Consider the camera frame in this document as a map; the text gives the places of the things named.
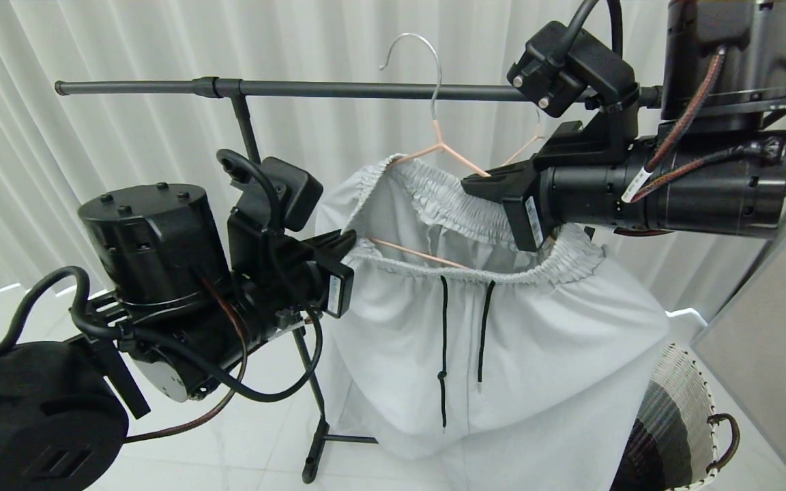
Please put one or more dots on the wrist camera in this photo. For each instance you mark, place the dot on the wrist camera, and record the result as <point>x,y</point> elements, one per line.
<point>570,68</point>
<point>290,191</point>

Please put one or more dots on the black clothes rack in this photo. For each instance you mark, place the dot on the black clothes rack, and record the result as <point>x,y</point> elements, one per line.
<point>338,88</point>

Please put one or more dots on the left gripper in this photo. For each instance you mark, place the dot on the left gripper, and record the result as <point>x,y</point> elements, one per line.
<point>229,327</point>

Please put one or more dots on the white curtain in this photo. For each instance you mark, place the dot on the white curtain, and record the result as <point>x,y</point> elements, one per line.
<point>127,41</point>

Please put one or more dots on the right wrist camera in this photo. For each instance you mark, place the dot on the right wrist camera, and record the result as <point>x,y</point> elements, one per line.
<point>570,68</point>

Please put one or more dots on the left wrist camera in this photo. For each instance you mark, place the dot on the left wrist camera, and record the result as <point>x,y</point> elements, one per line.
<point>290,191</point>

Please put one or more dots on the pink clothes hanger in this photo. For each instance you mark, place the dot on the pink clothes hanger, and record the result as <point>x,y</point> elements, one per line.
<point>522,151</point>
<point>437,133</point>

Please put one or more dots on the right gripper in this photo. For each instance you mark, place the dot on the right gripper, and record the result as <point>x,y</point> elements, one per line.
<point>693,191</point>

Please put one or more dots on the white laundry basket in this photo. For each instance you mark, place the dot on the white laundry basket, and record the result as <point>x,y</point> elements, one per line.
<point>679,409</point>

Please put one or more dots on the pale grey shorts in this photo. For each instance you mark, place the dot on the pale grey shorts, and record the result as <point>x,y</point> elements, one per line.
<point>536,354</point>

